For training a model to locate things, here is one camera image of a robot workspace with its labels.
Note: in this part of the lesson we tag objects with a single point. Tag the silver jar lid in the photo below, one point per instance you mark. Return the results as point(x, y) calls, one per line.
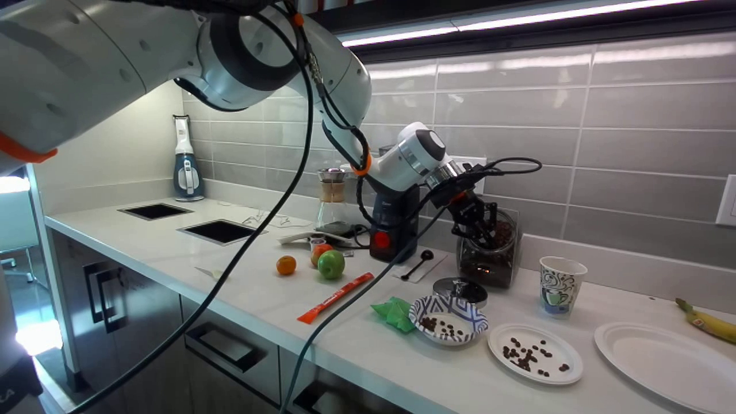
point(460, 290)

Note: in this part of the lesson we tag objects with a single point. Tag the blue and white hand blender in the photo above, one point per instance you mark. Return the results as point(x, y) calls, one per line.
point(188, 162)

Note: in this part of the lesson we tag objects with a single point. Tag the plain white wall outlet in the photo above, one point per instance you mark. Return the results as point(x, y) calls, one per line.
point(727, 201)

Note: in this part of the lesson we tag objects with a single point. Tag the black kitchen scale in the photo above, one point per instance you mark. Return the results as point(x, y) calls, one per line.
point(343, 230)

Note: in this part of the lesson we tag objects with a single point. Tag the large white plate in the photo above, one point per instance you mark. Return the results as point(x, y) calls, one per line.
point(668, 364)

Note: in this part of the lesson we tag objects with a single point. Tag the orange flat strip packet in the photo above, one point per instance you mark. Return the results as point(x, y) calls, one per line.
point(334, 297)

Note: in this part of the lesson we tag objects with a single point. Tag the small orange mandarin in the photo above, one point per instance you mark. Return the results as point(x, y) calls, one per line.
point(287, 266)

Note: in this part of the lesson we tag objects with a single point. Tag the red-orange peach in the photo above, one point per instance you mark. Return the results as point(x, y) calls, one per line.
point(318, 250)

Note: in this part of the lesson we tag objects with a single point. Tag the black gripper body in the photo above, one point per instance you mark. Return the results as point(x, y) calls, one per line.
point(469, 206)

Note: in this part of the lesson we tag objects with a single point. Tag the green apple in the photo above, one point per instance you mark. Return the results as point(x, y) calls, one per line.
point(333, 266)

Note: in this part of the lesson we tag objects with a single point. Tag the under-cabinet light strip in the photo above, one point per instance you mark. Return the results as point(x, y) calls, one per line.
point(497, 24)

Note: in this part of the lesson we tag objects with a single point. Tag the white wall outlet with plugs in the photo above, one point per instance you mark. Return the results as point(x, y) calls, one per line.
point(476, 162)

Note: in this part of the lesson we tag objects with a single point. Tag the black measuring spoon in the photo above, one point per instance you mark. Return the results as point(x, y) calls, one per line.
point(416, 262)

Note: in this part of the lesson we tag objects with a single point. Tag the blue patterned bowl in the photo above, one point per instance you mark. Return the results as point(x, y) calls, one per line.
point(449, 324)

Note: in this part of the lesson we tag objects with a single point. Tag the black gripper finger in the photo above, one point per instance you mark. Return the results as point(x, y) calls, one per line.
point(476, 232)
point(499, 230)

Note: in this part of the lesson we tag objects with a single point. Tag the glass jar of coffee beans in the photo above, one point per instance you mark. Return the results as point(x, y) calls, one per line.
point(491, 268)

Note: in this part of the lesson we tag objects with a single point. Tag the green crumpled packet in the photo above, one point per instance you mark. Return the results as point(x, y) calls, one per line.
point(395, 314)

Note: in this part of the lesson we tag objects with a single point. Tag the patterned paper cup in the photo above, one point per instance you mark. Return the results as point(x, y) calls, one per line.
point(563, 285)

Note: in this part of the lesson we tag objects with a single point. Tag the white plastic spoon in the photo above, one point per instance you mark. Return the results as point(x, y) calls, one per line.
point(213, 273)

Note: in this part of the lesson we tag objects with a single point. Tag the black coffee grinder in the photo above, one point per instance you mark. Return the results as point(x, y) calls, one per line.
point(392, 227)

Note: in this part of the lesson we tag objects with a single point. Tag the small white plate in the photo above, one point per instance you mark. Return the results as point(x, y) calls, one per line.
point(534, 357)

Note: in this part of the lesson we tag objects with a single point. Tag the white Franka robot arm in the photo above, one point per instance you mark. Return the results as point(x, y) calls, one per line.
point(93, 70)

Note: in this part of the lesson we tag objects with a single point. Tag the yellow banana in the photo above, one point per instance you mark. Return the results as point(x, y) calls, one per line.
point(712, 324)

